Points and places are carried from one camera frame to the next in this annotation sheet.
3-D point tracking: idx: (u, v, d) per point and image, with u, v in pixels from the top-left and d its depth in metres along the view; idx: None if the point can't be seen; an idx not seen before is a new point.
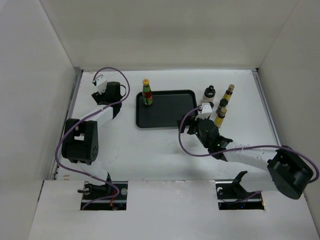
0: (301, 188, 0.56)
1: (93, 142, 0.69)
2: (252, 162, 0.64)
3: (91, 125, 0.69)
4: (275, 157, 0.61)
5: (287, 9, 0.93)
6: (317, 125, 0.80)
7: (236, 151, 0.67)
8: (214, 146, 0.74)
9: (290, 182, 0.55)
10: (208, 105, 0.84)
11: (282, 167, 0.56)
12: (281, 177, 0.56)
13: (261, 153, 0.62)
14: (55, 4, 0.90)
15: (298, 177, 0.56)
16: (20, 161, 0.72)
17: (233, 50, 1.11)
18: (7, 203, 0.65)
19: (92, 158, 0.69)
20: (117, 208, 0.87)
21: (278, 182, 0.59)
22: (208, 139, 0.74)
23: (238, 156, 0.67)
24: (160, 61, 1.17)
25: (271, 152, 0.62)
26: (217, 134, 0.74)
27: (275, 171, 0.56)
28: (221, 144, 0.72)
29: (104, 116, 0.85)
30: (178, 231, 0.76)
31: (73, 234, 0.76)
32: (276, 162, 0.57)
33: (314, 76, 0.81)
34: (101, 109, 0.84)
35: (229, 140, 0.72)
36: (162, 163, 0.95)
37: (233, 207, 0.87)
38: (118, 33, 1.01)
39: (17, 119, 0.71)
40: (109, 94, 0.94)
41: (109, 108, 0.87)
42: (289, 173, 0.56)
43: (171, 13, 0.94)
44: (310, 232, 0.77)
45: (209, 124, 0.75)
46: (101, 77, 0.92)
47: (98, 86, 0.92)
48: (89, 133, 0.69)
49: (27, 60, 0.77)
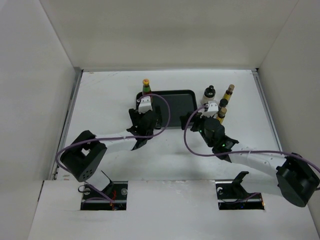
0: (308, 196, 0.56)
1: (89, 166, 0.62)
2: (258, 167, 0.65)
3: (98, 149, 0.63)
4: (284, 164, 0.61)
5: (287, 9, 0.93)
6: (317, 125, 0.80)
7: (242, 153, 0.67)
8: (219, 146, 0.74)
9: (298, 191, 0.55)
10: (215, 104, 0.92)
11: (291, 176, 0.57)
12: (289, 185, 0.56)
13: (270, 159, 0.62)
14: (55, 3, 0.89)
15: (306, 186, 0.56)
16: (20, 161, 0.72)
17: (233, 50, 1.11)
18: (7, 203, 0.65)
19: (81, 178, 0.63)
20: (117, 208, 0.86)
21: (286, 190, 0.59)
22: (214, 138, 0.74)
23: (244, 159, 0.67)
24: (160, 61, 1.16)
25: (280, 159, 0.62)
26: (222, 134, 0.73)
27: (284, 179, 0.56)
28: (226, 144, 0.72)
29: (123, 144, 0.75)
30: (178, 231, 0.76)
31: (73, 234, 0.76)
32: (285, 170, 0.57)
33: (314, 76, 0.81)
34: (123, 137, 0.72)
35: (235, 141, 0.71)
36: (162, 163, 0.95)
37: (233, 207, 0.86)
38: (118, 33, 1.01)
39: (16, 119, 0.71)
40: (143, 122, 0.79)
41: (133, 140, 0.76)
42: (297, 181, 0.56)
43: (171, 13, 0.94)
44: (310, 232, 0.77)
45: (213, 123, 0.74)
46: (146, 100, 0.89)
47: (139, 106, 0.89)
48: (93, 153, 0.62)
49: (27, 60, 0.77)
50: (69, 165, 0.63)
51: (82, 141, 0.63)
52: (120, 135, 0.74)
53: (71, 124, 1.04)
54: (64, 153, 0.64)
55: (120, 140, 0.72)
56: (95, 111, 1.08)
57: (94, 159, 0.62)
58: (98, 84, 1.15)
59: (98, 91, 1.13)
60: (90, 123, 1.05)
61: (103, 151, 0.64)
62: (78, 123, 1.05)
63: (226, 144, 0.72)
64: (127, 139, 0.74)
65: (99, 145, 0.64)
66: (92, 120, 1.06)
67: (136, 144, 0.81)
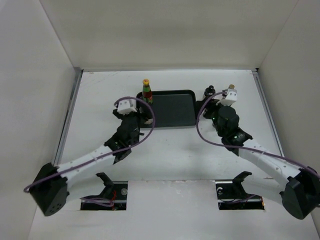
0: (309, 210, 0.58)
1: (53, 202, 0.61)
2: (267, 169, 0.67)
3: (58, 187, 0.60)
4: (295, 175, 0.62)
5: (287, 9, 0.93)
6: (317, 125, 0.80)
7: (254, 153, 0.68)
8: (229, 136, 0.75)
9: (302, 204, 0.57)
10: (234, 93, 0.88)
11: (300, 188, 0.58)
12: (296, 197, 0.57)
13: (283, 166, 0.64)
14: (55, 3, 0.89)
15: (310, 200, 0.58)
16: (20, 161, 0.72)
17: (233, 50, 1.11)
18: (7, 203, 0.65)
19: (48, 213, 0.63)
20: (117, 207, 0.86)
21: (289, 199, 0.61)
22: (226, 128, 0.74)
23: (254, 157, 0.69)
24: (160, 61, 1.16)
25: (293, 169, 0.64)
26: (236, 125, 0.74)
27: (292, 190, 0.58)
28: (238, 137, 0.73)
29: (99, 164, 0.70)
30: (178, 231, 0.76)
31: (73, 234, 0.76)
32: (296, 182, 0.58)
33: (314, 76, 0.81)
34: (94, 159, 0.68)
35: (248, 137, 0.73)
36: (162, 163, 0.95)
37: (233, 207, 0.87)
38: (118, 33, 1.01)
39: (16, 119, 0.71)
40: (120, 135, 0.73)
41: (109, 156, 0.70)
42: (304, 195, 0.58)
43: (171, 13, 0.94)
44: (310, 232, 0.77)
45: (231, 113, 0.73)
46: (124, 102, 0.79)
47: (119, 110, 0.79)
48: (54, 192, 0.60)
49: (27, 60, 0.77)
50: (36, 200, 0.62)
51: (40, 180, 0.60)
52: (92, 156, 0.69)
53: (71, 124, 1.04)
54: (29, 189, 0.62)
55: (91, 164, 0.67)
56: (95, 111, 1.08)
57: (55, 198, 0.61)
58: (97, 84, 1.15)
59: (98, 91, 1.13)
60: (90, 123, 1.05)
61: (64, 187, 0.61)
62: (78, 123, 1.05)
63: (237, 136, 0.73)
64: (100, 159, 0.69)
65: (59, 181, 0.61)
66: (92, 120, 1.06)
67: (118, 157, 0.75)
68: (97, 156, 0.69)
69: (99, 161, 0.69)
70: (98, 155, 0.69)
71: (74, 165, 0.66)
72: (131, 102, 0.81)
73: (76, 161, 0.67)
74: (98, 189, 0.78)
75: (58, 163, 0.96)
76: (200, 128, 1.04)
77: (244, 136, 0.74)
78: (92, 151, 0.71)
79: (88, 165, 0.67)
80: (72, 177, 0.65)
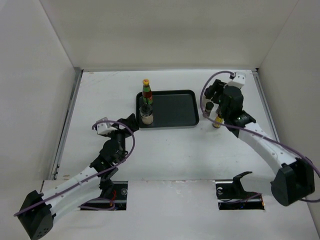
0: (295, 199, 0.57)
1: (39, 229, 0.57)
2: (263, 154, 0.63)
3: (41, 216, 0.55)
4: (290, 164, 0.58)
5: (287, 9, 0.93)
6: (317, 125, 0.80)
7: (254, 136, 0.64)
8: (232, 117, 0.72)
9: (289, 192, 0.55)
10: (243, 76, 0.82)
11: (292, 176, 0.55)
12: (285, 184, 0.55)
13: (280, 153, 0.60)
14: (55, 3, 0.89)
15: (299, 190, 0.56)
16: (20, 161, 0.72)
17: (233, 50, 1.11)
18: (7, 204, 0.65)
19: (36, 237, 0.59)
20: (117, 207, 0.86)
21: (277, 184, 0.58)
22: (229, 107, 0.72)
23: (253, 140, 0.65)
24: (160, 61, 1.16)
25: (290, 157, 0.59)
26: (240, 106, 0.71)
27: (283, 176, 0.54)
28: (241, 118, 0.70)
29: (85, 187, 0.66)
30: (178, 231, 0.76)
31: (74, 234, 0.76)
32: (289, 170, 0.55)
33: (314, 76, 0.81)
34: (79, 182, 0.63)
35: (252, 120, 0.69)
36: (162, 163, 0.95)
37: (233, 207, 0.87)
38: (117, 33, 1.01)
39: (16, 119, 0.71)
40: (103, 157, 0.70)
41: (95, 178, 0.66)
42: (294, 183, 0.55)
43: (171, 13, 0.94)
44: (310, 232, 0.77)
45: (237, 92, 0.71)
46: (100, 125, 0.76)
47: (98, 132, 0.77)
48: (38, 220, 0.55)
49: (27, 60, 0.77)
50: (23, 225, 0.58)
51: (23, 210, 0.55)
52: (77, 179, 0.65)
53: (71, 124, 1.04)
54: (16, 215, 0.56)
55: (76, 187, 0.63)
56: (95, 111, 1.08)
57: (40, 225, 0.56)
58: (97, 84, 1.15)
59: (98, 91, 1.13)
60: (90, 123, 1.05)
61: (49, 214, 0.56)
62: (78, 123, 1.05)
63: (240, 118, 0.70)
64: (85, 182, 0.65)
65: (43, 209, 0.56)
66: (92, 120, 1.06)
67: (105, 177, 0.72)
68: (82, 179, 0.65)
69: (84, 184, 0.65)
70: (83, 178, 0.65)
71: (58, 191, 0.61)
72: (108, 122, 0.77)
73: (60, 187, 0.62)
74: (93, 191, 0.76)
75: (59, 162, 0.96)
76: (200, 128, 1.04)
77: (248, 119, 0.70)
78: (77, 174, 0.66)
79: (73, 189, 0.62)
80: (57, 204, 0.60)
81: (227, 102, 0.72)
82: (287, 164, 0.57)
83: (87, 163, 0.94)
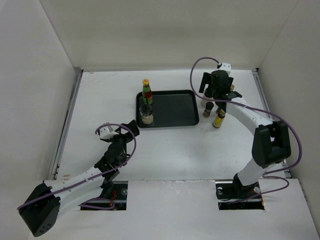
0: (271, 159, 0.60)
1: (45, 223, 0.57)
2: (246, 121, 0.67)
3: (50, 207, 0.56)
4: (268, 126, 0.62)
5: (287, 9, 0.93)
6: (317, 125, 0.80)
7: (238, 106, 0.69)
8: (221, 95, 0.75)
9: (265, 150, 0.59)
10: (228, 64, 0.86)
11: (268, 135, 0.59)
12: (262, 141, 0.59)
13: (259, 117, 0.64)
14: (55, 3, 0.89)
15: (275, 150, 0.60)
16: (20, 161, 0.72)
17: (234, 50, 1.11)
18: (7, 204, 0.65)
19: (38, 233, 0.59)
20: (117, 208, 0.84)
21: (256, 146, 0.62)
22: (217, 86, 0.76)
23: (237, 111, 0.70)
24: (160, 61, 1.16)
25: (268, 121, 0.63)
26: (227, 84, 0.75)
27: (259, 134, 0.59)
28: (229, 94, 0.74)
29: (90, 185, 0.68)
30: (178, 231, 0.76)
31: (74, 234, 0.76)
32: (265, 129, 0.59)
33: (314, 76, 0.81)
34: (85, 180, 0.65)
35: (238, 95, 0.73)
36: (162, 163, 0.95)
37: (234, 207, 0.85)
38: (118, 33, 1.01)
39: (16, 119, 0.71)
40: (107, 159, 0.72)
41: (100, 177, 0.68)
42: (270, 142, 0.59)
43: (171, 13, 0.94)
44: (310, 232, 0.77)
45: (222, 72, 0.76)
46: (103, 129, 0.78)
47: (100, 136, 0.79)
48: (46, 213, 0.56)
49: (27, 60, 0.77)
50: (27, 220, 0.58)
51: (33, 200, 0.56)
52: (84, 176, 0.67)
53: (71, 124, 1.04)
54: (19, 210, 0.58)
55: (83, 184, 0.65)
56: (95, 111, 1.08)
57: (46, 219, 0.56)
58: (97, 84, 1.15)
59: (98, 91, 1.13)
60: (90, 123, 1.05)
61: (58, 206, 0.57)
62: (78, 123, 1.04)
63: (228, 94, 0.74)
64: (91, 180, 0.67)
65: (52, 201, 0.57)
66: (92, 120, 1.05)
67: (107, 178, 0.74)
68: (89, 177, 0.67)
69: (90, 182, 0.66)
70: (89, 177, 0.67)
71: (66, 186, 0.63)
72: (110, 127, 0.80)
73: (68, 182, 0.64)
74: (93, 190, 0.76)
75: (59, 162, 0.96)
76: (200, 128, 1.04)
77: (235, 95, 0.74)
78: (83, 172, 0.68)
79: (80, 185, 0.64)
80: (64, 198, 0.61)
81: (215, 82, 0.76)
82: (264, 125, 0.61)
83: (87, 163, 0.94)
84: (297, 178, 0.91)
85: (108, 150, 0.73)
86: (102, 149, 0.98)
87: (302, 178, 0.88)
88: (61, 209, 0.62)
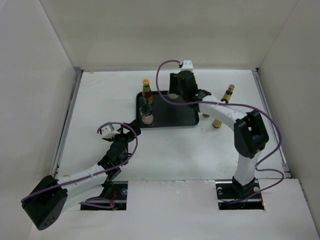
0: (254, 148, 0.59)
1: (51, 214, 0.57)
2: (222, 118, 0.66)
3: (58, 197, 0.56)
4: (243, 118, 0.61)
5: (287, 9, 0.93)
6: (317, 125, 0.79)
7: (210, 104, 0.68)
8: (190, 96, 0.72)
9: (247, 142, 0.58)
10: (189, 61, 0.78)
11: (245, 128, 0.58)
12: (242, 135, 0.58)
13: (233, 112, 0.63)
14: (55, 3, 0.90)
15: (255, 140, 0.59)
16: (20, 161, 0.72)
17: (234, 50, 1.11)
18: (7, 203, 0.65)
19: (42, 226, 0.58)
20: (117, 208, 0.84)
21: (237, 140, 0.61)
22: (185, 88, 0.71)
23: (211, 109, 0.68)
24: (160, 61, 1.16)
25: (242, 113, 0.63)
26: (194, 84, 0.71)
27: (238, 129, 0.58)
28: (199, 95, 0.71)
29: (94, 182, 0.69)
30: (178, 231, 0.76)
31: (73, 234, 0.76)
32: (242, 122, 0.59)
33: (314, 75, 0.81)
34: (90, 175, 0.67)
35: (208, 93, 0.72)
36: (162, 164, 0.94)
37: (233, 207, 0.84)
38: (118, 32, 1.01)
39: (16, 119, 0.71)
40: (109, 158, 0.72)
41: (103, 174, 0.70)
42: (248, 134, 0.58)
43: (171, 13, 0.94)
44: (310, 232, 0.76)
45: (187, 72, 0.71)
46: (105, 128, 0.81)
47: (103, 135, 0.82)
48: (53, 203, 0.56)
49: (28, 60, 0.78)
50: (30, 213, 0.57)
51: (41, 190, 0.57)
52: (88, 172, 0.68)
53: (71, 124, 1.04)
54: (23, 202, 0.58)
55: (88, 180, 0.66)
56: (94, 111, 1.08)
57: (53, 210, 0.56)
58: (97, 84, 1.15)
59: (98, 91, 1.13)
60: (90, 123, 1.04)
61: (66, 197, 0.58)
62: (78, 123, 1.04)
63: (198, 95, 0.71)
64: (96, 176, 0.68)
65: (59, 192, 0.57)
66: (92, 120, 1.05)
67: (109, 177, 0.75)
68: (93, 173, 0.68)
69: (95, 178, 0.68)
70: (94, 172, 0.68)
71: (72, 179, 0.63)
72: (111, 126, 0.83)
73: (74, 176, 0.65)
74: (98, 191, 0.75)
75: (59, 162, 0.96)
76: (200, 128, 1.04)
77: (204, 94, 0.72)
78: (87, 169, 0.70)
79: (85, 180, 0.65)
80: (70, 190, 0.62)
81: (181, 85, 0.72)
82: (240, 119, 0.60)
83: (87, 163, 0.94)
84: (297, 178, 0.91)
85: (111, 149, 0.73)
86: (102, 149, 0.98)
87: (302, 178, 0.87)
88: (66, 203, 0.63)
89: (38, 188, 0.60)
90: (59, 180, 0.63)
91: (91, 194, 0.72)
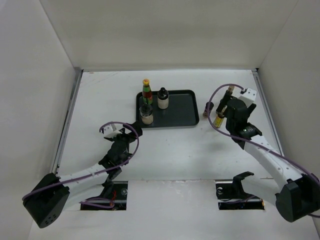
0: (300, 215, 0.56)
1: (53, 212, 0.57)
2: (270, 168, 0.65)
3: (60, 195, 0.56)
4: (296, 180, 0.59)
5: (287, 9, 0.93)
6: (317, 125, 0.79)
7: (260, 149, 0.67)
8: (237, 128, 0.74)
9: (295, 208, 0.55)
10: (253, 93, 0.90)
11: (297, 192, 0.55)
12: (291, 200, 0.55)
13: (285, 168, 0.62)
14: (55, 3, 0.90)
15: (305, 205, 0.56)
16: (20, 161, 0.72)
17: (234, 50, 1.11)
18: (7, 203, 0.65)
19: (43, 224, 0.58)
20: (117, 208, 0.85)
21: (282, 199, 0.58)
22: (234, 118, 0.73)
23: (259, 153, 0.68)
24: (160, 61, 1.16)
25: (295, 173, 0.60)
26: (244, 118, 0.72)
27: (288, 192, 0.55)
28: (247, 130, 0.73)
29: (94, 181, 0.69)
30: (178, 231, 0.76)
31: (74, 233, 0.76)
32: (295, 186, 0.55)
33: (314, 75, 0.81)
34: (91, 174, 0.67)
35: (258, 132, 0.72)
36: (162, 164, 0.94)
37: (233, 207, 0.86)
38: (118, 32, 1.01)
39: (16, 119, 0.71)
40: (110, 157, 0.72)
41: (104, 174, 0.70)
42: (300, 199, 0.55)
43: (171, 13, 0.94)
44: (310, 232, 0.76)
45: (241, 104, 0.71)
46: (107, 127, 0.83)
47: (104, 135, 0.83)
48: (55, 200, 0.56)
49: (27, 60, 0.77)
50: (31, 211, 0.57)
51: (43, 188, 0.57)
52: (90, 171, 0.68)
53: (71, 124, 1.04)
54: (24, 199, 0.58)
55: (89, 178, 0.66)
56: (94, 111, 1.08)
57: (54, 208, 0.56)
58: (97, 84, 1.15)
59: (98, 91, 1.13)
60: (89, 123, 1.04)
61: (68, 195, 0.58)
62: (78, 123, 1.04)
63: (246, 130, 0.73)
64: (97, 175, 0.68)
65: (61, 190, 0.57)
66: (92, 120, 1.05)
67: (109, 177, 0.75)
68: (94, 172, 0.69)
69: (96, 177, 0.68)
70: (95, 171, 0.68)
71: (74, 177, 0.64)
72: (113, 126, 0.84)
73: (75, 174, 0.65)
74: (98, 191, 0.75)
75: (59, 162, 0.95)
76: (200, 128, 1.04)
77: (254, 131, 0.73)
78: (88, 168, 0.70)
79: (86, 179, 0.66)
80: (71, 189, 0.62)
81: (231, 114, 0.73)
82: (292, 181, 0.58)
83: (87, 163, 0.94)
84: None
85: (112, 148, 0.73)
86: (102, 149, 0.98)
87: None
88: (68, 201, 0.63)
89: (39, 185, 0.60)
90: (61, 178, 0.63)
91: (91, 194, 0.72)
